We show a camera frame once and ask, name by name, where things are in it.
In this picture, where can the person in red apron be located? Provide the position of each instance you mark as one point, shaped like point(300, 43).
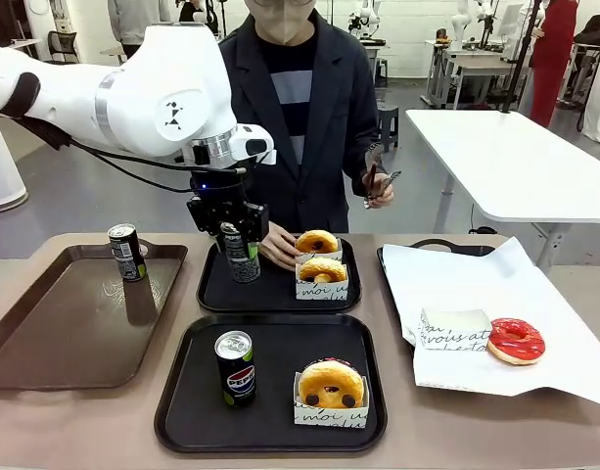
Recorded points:
point(554, 59)

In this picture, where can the red glazed donut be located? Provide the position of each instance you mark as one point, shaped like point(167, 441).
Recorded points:
point(520, 343)

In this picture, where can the person in grey top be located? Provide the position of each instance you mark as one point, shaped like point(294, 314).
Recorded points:
point(138, 19)

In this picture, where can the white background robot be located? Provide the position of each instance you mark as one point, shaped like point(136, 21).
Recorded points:
point(460, 24)
point(365, 19)

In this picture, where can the metal tongs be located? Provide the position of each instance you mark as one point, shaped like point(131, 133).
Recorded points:
point(372, 176)

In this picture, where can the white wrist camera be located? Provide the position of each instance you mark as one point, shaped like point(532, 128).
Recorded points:
point(253, 144)

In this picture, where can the person's left hand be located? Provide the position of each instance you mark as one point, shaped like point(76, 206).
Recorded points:
point(378, 191)

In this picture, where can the brown plastic tray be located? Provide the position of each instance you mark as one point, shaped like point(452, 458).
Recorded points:
point(60, 333)

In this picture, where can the grey stool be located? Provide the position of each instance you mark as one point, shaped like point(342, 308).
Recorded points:
point(388, 115)

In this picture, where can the black pole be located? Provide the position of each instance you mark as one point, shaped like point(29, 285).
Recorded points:
point(521, 63)

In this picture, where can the person in dark jacket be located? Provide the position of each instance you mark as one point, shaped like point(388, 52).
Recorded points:
point(324, 122)

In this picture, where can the white table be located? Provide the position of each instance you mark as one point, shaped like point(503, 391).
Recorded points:
point(515, 161)

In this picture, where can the black plastic tray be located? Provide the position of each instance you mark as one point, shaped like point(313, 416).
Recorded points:
point(280, 352)
point(275, 294)

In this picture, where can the yellow sprinkle donut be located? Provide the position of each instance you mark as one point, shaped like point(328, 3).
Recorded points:
point(324, 268)

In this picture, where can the chocolate-dot donut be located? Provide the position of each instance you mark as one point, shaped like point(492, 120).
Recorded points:
point(329, 415)

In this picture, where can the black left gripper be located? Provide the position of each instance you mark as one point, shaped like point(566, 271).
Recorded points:
point(216, 205)

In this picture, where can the black office chair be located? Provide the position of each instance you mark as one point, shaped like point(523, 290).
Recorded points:
point(64, 44)

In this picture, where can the person's left forearm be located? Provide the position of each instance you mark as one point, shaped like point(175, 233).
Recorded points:
point(358, 166)

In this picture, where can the black Pepsi can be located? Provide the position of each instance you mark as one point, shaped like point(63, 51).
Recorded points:
point(127, 254)
point(236, 377)
point(241, 259)

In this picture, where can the white paper liner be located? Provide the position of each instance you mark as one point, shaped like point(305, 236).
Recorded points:
point(475, 284)

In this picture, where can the person's right hand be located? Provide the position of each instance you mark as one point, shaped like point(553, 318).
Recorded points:
point(280, 247)

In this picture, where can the white script paper box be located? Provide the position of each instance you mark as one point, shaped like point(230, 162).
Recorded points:
point(451, 338)
point(329, 255)

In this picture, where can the white lab workbench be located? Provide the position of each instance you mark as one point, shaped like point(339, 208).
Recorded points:
point(475, 66)

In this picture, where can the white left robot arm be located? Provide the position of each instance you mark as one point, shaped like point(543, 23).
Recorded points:
point(148, 88)

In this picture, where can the beige face mask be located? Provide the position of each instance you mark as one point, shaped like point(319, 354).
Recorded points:
point(282, 22)

